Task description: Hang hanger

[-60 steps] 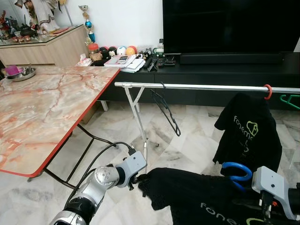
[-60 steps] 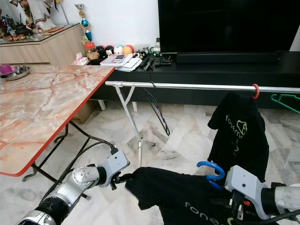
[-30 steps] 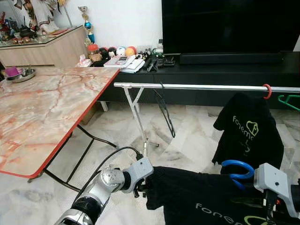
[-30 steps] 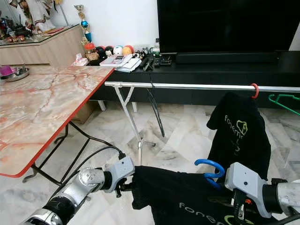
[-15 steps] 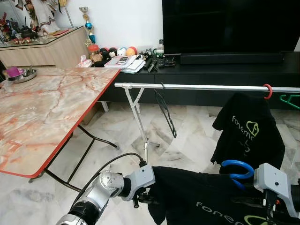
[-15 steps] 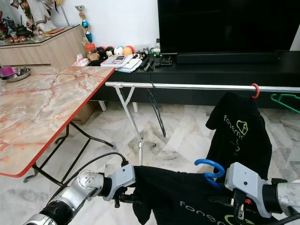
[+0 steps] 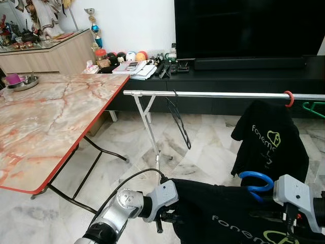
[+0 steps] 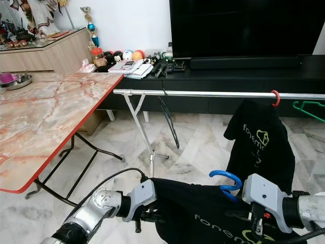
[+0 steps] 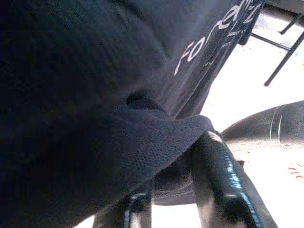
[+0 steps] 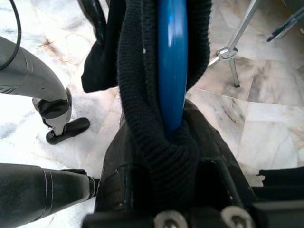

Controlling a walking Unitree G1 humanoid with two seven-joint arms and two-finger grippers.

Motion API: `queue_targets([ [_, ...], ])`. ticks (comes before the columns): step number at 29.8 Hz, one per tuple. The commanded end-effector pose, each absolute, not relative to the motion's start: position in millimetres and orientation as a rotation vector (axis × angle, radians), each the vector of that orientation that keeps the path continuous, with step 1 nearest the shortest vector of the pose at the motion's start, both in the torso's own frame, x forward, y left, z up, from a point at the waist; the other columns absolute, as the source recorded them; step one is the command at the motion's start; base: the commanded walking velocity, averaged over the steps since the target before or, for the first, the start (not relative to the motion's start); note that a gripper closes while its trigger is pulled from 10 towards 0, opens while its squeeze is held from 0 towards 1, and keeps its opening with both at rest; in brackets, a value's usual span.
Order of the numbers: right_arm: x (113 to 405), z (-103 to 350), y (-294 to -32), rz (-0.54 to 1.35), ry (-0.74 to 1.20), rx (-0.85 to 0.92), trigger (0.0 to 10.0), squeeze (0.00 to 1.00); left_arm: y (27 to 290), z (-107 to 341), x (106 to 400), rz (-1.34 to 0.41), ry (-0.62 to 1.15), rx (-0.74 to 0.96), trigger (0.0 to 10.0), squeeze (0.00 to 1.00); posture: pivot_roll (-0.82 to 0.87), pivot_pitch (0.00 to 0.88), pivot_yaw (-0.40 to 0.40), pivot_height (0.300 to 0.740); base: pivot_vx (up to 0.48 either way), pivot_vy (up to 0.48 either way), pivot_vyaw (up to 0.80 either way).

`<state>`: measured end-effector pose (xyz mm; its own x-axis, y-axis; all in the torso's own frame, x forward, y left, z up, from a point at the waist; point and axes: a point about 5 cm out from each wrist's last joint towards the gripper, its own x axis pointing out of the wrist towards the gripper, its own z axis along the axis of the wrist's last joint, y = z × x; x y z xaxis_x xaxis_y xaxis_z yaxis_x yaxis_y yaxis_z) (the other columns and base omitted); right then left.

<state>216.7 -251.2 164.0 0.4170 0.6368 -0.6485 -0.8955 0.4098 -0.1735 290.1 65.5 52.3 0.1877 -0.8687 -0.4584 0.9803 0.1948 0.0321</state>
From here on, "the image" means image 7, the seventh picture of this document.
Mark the light wooden cabinet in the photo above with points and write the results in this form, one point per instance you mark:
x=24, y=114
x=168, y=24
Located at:
x=51, y=56

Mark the grey pocket calculator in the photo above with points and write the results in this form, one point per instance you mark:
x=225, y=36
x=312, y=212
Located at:
x=131, y=66

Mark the black soundbar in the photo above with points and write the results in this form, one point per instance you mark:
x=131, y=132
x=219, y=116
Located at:
x=249, y=63

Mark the white robed statue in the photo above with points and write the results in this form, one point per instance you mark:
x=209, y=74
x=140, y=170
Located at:
x=45, y=18

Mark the green plastic clothes hanger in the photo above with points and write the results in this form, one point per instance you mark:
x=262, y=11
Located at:
x=307, y=108

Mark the black low TV console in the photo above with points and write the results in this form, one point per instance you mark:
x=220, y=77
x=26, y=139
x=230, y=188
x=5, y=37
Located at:
x=228, y=84

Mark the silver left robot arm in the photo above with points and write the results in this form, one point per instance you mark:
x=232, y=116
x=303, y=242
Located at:
x=119, y=208

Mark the black remote control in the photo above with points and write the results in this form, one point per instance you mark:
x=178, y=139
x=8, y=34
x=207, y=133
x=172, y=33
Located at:
x=165, y=70

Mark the white ball toy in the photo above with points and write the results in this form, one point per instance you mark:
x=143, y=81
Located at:
x=130, y=56

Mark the silver metal clothes rack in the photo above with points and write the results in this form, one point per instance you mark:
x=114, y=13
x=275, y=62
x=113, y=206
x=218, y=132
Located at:
x=228, y=94

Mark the stack of papers and booklets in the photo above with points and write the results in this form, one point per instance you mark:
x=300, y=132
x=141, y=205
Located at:
x=139, y=71

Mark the black printed T-shirt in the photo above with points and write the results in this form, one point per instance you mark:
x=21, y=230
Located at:
x=223, y=213
x=269, y=142

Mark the pink tissue pack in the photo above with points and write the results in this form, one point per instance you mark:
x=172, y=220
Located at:
x=92, y=67

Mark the small black box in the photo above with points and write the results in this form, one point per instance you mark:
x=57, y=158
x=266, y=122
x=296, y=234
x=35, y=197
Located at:
x=183, y=66

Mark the black clothes hanger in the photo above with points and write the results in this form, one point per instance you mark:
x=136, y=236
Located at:
x=186, y=138

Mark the marble-pattern folding table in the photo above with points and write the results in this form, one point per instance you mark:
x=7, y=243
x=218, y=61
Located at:
x=51, y=122

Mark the black flat television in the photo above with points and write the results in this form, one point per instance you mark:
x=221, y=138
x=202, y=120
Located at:
x=249, y=28

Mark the steel bowl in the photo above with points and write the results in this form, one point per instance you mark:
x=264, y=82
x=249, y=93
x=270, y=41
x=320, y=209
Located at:
x=28, y=84

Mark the blue plastic clothes hanger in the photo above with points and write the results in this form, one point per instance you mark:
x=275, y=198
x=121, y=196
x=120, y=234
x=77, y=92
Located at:
x=256, y=175

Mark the red-lidded jar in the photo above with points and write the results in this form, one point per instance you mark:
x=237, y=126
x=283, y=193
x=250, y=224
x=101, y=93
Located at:
x=102, y=58

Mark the orange ball toy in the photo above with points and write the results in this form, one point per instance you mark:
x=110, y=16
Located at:
x=141, y=56

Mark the green bottle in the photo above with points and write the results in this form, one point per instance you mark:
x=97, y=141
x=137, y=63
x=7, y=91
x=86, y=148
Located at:
x=173, y=55

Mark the red plastic clothes hanger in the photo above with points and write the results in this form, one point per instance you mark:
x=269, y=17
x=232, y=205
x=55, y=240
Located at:
x=293, y=99

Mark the gold and blue trophy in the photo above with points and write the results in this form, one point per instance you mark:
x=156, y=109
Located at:
x=96, y=38

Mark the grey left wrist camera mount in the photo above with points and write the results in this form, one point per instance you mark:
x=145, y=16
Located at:
x=162, y=195

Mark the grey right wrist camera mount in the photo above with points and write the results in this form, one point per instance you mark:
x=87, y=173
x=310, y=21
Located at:
x=294, y=190

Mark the purple cup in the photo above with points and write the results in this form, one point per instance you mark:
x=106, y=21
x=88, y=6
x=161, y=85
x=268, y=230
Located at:
x=12, y=79

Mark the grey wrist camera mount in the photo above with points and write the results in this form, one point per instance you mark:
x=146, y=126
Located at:
x=294, y=190
x=162, y=195

